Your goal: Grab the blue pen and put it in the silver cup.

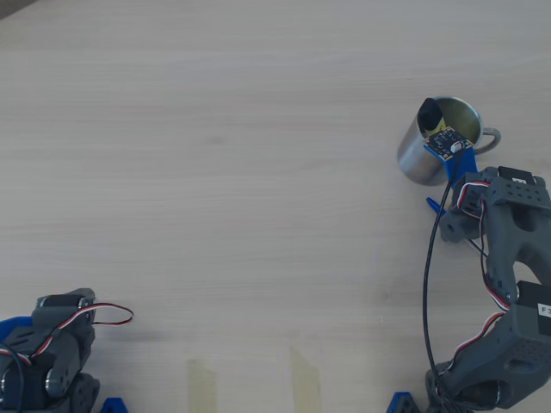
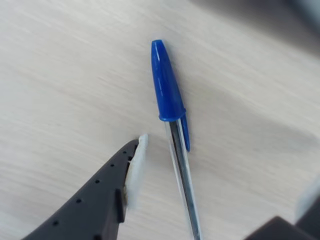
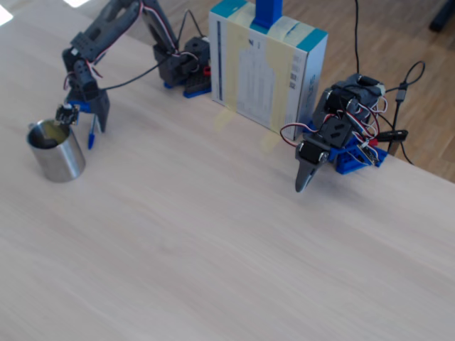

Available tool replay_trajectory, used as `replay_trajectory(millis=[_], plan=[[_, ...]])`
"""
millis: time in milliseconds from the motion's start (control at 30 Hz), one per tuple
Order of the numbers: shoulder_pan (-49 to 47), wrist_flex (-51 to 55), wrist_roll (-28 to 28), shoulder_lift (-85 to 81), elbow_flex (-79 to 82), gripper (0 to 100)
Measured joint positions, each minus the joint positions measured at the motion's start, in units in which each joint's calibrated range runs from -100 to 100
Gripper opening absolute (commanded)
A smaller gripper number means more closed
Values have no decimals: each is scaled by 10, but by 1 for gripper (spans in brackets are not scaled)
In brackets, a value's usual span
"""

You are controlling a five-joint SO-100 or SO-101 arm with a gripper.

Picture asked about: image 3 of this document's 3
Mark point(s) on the idle arm gripper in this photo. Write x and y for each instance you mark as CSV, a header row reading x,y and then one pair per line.
x,y
310,155

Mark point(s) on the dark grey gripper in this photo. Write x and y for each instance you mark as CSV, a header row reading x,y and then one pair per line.
x,y
100,106

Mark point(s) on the blue ballpoint pen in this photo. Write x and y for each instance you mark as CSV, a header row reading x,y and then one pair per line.
x,y
91,140

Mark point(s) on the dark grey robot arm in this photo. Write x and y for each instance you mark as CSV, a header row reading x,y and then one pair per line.
x,y
106,21

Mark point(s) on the blue idle arm base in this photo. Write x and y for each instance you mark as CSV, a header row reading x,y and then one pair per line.
x,y
350,161

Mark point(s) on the idle grey robot arm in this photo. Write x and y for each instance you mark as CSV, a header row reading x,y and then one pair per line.
x,y
355,90

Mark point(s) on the silver metal cup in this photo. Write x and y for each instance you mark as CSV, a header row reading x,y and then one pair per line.
x,y
60,160

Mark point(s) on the yellow highlighter with black cap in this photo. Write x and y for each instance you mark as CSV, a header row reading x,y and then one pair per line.
x,y
48,143

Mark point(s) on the small controller circuit board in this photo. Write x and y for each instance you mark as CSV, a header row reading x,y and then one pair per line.
x,y
368,154

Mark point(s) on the yellow masking tape strip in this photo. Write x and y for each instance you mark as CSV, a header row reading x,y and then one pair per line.
x,y
279,89
231,71

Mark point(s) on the black power plug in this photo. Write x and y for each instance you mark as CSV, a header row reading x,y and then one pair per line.
x,y
394,134

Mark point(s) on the white teal cardboard box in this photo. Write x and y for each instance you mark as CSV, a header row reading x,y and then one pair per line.
x,y
256,71

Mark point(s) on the dark furniture foot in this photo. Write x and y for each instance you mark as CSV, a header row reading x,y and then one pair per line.
x,y
444,16

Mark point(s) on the wrist camera on blue mount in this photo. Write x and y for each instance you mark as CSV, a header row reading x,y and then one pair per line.
x,y
65,114

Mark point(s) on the blue arm base plate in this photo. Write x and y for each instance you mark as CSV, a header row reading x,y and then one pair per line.
x,y
193,93

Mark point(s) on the blue plastic post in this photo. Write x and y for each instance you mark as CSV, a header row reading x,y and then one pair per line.
x,y
266,14

